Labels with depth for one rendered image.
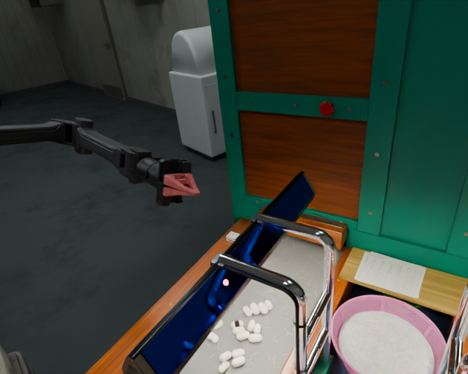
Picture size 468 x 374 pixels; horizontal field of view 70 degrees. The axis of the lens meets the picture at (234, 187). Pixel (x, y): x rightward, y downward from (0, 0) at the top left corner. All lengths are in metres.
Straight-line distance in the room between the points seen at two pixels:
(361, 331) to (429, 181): 0.44
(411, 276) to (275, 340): 0.44
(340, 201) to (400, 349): 0.45
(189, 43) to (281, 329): 2.97
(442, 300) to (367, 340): 0.24
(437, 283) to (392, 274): 0.12
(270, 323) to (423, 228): 0.52
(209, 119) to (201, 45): 0.71
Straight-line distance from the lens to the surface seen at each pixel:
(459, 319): 0.74
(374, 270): 1.13
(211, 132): 3.57
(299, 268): 1.17
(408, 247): 1.17
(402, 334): 1.05
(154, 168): 0.77
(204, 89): 3.45
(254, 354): 0.97
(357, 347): 1.01
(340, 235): 1.13
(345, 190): 1.12
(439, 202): 1.08
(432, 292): 1.12
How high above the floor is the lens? 1.54
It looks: 29 degrees down
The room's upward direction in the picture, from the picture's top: 7 degrees counter-clockwise
